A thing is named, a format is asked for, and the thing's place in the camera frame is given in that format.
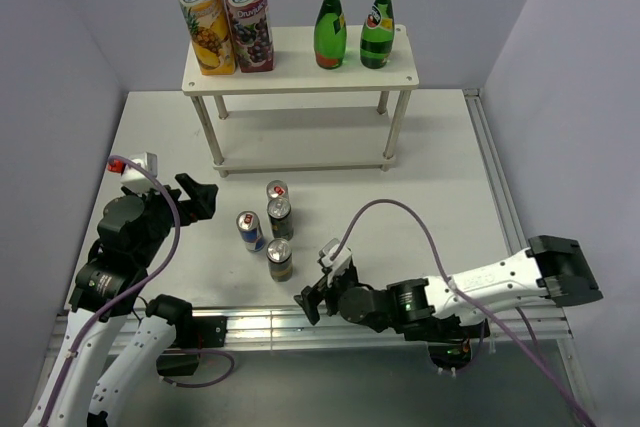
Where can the black energy can front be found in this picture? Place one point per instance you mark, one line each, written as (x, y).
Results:
(279, 259)

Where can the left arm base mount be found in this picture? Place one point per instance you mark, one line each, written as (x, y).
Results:
(206, 332)

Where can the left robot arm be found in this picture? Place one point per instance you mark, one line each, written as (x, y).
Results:
(83, 389)

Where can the black energy can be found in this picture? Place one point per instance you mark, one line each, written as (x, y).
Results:
(279, 259)
(280, 217)

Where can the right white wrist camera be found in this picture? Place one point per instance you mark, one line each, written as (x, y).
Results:
(334, 259)

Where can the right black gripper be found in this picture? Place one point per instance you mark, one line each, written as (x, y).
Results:
(311, 296)

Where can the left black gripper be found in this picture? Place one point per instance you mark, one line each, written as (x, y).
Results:
(204, 196)

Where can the red bull can rear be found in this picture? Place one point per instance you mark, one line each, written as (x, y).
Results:
(277, 189)

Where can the green bottle with label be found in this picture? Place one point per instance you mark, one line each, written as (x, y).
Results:
(377, 35)

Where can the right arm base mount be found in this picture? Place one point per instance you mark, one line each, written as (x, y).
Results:
(451, 346)

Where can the grape juice carton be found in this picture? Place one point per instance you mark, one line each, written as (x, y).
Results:
(251, 33)

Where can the white two-tier shelf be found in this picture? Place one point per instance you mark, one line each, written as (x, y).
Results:
(301, 117)

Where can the blue red bull can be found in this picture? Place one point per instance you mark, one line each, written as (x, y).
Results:
(249, 227)

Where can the aluminium rail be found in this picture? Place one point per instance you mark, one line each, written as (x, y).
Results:
(513, 234)
(287, 328)

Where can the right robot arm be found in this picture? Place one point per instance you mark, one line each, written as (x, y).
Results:
(432, 309)

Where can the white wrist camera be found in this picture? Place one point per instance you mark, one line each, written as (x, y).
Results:
(132, 179)
(334, 259)

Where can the aluminium front rail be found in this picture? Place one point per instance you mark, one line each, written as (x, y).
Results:
(287, 328)

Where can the pineapple juice carton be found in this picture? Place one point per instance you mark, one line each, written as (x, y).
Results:
(209, 31)

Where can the aluminium right rail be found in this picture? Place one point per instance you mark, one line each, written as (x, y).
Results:
(513, 234)

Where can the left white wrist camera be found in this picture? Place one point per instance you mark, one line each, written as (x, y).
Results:
(132, 179)

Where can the plain green glass bottle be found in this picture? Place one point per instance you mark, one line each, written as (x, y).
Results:
(330, 35)

